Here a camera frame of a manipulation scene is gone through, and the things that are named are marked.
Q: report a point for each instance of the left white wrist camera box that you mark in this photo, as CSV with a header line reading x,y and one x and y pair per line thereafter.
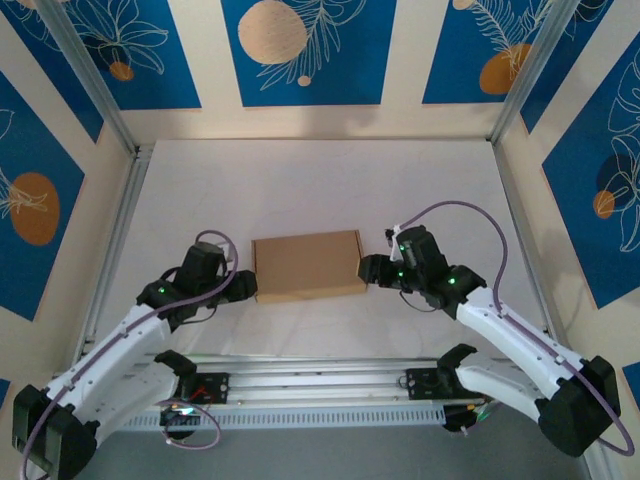
x,y
228,255

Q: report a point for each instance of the right aluminium corner post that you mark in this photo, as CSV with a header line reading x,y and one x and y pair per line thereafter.
x,y
529,75

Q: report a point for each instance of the right aluminium side rail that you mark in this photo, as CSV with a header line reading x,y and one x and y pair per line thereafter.
x,y
504,170

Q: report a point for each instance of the blue floral wall poster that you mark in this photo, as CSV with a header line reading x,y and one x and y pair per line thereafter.
x,y
4,392
580,210
55,75
460,60
350,75
632,380
165,75
30,270
585,65

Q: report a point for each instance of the black base electronics module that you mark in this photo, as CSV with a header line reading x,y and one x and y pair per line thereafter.
x,y
175,417
457,420

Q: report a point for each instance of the aluminium side rail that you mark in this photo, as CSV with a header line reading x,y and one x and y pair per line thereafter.
x,y
504,170
129,200

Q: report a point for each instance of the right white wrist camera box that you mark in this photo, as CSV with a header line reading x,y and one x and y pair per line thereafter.
x,y
397,245

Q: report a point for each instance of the aluminium cross rail frame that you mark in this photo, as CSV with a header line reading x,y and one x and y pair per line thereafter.
x,y
320,385

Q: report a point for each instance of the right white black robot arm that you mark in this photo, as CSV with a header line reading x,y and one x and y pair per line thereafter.
x,y
520,340

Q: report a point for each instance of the aluminium corner post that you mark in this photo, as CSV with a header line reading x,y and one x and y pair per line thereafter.
x,y
529,75
91,75

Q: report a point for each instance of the left aluminium corner post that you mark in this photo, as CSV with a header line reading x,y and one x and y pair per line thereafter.
x,y
91,75

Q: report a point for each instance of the right aluminium frame leg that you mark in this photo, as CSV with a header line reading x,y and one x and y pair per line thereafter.
x,y
597,469

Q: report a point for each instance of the brown cardboard paper box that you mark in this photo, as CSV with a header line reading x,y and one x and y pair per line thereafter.
x,y
310,265

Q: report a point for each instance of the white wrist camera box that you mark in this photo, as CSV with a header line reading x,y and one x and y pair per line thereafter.
x,y
228,255
397,245

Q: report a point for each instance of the left black base electronics module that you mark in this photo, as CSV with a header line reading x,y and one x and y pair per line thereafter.
x,y
175,417

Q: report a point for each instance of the left aluminium side rail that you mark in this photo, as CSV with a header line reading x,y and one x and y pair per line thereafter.
x,y
129,200

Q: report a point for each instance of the right black base electronics module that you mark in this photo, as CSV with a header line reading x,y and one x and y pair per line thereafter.
x,y
457,420

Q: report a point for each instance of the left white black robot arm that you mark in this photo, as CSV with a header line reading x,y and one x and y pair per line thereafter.
x,y
115,350

